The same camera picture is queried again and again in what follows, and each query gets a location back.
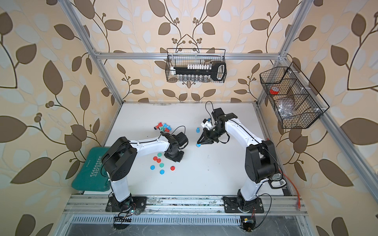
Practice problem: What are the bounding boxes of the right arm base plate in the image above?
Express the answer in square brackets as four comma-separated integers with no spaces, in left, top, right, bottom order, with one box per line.
[222,196,264,214]

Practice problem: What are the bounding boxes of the green plastic tool case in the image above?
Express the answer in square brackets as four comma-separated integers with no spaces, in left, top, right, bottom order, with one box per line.
[71,147,110,192]

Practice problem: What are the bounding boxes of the black wire basket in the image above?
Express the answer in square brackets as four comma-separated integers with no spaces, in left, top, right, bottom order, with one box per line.
[259,62,330,129]
[165,47,227,83]

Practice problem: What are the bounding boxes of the orange cable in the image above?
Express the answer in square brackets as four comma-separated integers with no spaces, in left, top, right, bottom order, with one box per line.
[265,138,302,210]

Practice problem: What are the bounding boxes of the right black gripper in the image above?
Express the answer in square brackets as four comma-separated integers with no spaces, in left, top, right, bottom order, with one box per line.
[198,126,225,144]

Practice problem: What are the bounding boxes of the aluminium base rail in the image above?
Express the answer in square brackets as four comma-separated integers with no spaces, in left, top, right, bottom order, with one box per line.
[63,195,308,216]

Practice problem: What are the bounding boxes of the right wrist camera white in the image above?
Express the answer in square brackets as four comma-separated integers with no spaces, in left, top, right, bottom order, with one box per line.
[201,118,214,130]

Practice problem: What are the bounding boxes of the small circuit board right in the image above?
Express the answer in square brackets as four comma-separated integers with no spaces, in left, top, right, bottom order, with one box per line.
[240,216,256,233]

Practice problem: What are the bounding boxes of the black wire basket back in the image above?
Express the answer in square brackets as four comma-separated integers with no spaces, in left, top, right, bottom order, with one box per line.
[165,47,227,83]

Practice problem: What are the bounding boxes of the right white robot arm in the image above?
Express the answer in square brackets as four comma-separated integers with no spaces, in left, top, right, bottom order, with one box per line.
[197,108,283,207]

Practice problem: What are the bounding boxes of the clear plastic bag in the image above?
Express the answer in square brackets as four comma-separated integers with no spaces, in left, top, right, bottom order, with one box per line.
[277,98,298,119]

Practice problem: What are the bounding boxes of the black wire basket right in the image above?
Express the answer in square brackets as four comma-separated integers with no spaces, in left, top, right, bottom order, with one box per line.
[259,62,330,129]

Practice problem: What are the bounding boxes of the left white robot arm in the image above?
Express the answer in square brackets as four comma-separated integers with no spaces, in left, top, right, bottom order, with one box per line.
[101,132,189,203]

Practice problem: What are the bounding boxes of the socket rail tool black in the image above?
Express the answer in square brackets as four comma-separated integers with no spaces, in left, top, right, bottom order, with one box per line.
[166,61,227,83]

